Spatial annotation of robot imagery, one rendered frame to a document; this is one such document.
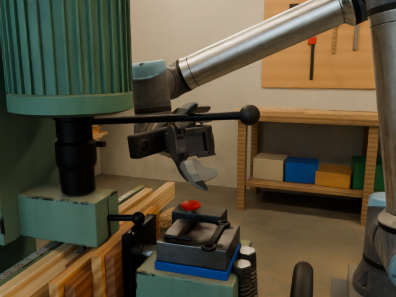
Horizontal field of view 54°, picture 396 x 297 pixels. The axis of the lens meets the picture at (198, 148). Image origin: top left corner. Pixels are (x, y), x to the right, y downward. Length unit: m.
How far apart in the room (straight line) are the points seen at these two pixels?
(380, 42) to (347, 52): 2.89
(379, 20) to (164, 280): 0.65
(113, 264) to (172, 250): 0.09
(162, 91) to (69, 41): 0.43
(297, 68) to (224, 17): 0.87
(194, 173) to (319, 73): 3.15
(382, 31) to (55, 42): 0.63
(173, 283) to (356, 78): 3.38
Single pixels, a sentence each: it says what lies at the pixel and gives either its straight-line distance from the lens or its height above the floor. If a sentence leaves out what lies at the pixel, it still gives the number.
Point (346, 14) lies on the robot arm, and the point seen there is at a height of 1.35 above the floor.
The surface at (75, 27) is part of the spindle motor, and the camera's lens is 0.52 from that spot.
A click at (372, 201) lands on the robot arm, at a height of 0.88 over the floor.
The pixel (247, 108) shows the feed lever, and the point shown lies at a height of 1.16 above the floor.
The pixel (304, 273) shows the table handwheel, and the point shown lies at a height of 0.95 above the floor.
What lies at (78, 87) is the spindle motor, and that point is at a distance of 0.52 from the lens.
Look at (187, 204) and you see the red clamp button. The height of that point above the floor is 1.02.
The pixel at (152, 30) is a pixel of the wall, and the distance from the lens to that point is 4.27.
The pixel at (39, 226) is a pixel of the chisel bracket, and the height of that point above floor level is 0.99.
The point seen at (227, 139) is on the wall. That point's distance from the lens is 4.01.
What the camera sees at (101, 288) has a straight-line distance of 0.58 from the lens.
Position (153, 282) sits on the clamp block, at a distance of 0.54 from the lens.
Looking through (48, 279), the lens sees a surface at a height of 0.94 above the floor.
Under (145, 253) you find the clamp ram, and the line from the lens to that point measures 0.60.
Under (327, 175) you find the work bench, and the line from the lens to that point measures 3.44.
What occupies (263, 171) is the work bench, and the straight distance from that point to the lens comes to 3.51.
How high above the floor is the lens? 1.22
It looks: 12 degrees down
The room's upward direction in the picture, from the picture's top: straight up
